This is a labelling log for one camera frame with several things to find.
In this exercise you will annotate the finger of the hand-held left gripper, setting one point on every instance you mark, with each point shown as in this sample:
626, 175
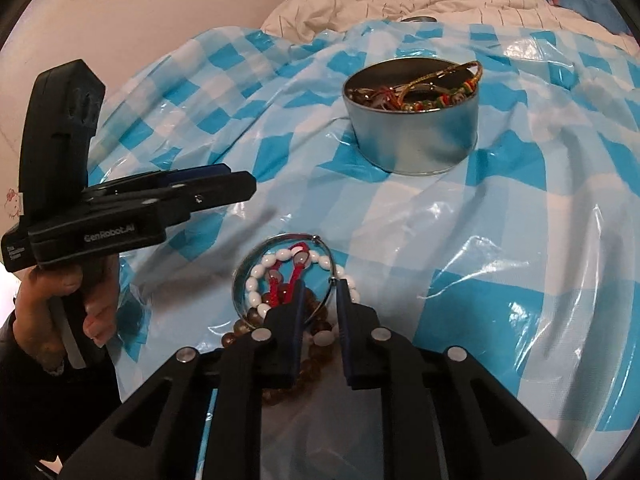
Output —
200, 172
225, 187

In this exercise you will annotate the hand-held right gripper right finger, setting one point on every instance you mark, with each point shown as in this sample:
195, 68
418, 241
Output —
341, 300

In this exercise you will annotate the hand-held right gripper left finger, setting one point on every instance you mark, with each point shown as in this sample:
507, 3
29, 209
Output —
299, 300

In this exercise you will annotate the silver bangle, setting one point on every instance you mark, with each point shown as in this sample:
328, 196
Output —
236, 285

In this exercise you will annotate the round metal tin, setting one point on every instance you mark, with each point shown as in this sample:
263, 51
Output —
415, 145

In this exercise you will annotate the person's left forearm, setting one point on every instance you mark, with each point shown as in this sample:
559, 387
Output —
40, 410

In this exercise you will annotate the person's left hand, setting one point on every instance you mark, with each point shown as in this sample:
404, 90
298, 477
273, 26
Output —
35, 310

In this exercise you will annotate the blue checkered plastic sheet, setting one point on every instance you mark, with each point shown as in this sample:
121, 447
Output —
500, 210

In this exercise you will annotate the white grid quilt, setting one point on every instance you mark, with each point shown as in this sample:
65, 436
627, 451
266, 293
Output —
360, 5

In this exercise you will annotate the round metal lid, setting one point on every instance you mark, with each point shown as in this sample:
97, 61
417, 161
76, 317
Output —
417, 19

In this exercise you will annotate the cartoon cat wall sticker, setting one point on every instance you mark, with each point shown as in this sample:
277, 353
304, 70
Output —
13, 205

